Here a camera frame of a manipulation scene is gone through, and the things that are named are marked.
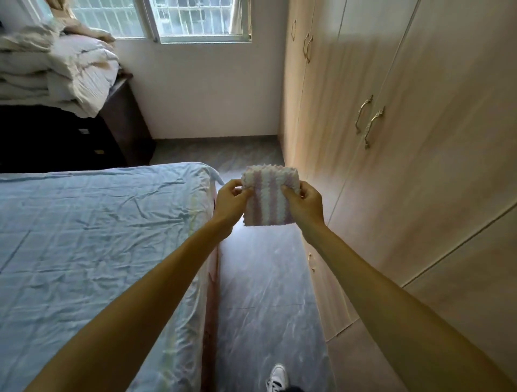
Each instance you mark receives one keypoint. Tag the person's right hand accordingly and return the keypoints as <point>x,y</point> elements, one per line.
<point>307,208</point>

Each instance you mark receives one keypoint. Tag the person's left hand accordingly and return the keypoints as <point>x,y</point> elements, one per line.
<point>227,206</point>

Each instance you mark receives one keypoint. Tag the person's right thumb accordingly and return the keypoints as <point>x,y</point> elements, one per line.
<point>290,193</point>

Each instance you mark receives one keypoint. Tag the person's left thumb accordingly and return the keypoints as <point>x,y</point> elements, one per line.
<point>245,194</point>

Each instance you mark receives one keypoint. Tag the pink and white striped cloth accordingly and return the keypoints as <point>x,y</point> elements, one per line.
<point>269,198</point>

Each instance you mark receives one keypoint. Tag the person's right forearm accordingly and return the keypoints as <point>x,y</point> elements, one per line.
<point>400,315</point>

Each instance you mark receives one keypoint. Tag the person's left forearm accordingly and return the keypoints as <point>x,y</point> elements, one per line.
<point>121,307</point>

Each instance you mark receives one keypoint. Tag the light wooden wardrobe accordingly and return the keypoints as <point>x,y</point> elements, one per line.
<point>404,161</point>

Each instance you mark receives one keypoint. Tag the bed with light blue sheet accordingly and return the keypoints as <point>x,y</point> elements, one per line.
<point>101,262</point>

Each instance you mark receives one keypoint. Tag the white sneaker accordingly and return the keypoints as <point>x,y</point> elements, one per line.
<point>278,377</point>

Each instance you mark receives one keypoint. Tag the dark wooden cabinet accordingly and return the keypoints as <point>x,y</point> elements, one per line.
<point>60,137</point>

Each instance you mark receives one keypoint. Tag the pile of white quilts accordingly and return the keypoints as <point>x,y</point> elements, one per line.
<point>56,72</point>

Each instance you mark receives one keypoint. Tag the beige curtain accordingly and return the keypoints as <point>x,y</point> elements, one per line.
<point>60,16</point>

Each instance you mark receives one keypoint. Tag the window with white frame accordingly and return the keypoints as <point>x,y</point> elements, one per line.
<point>177,18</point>

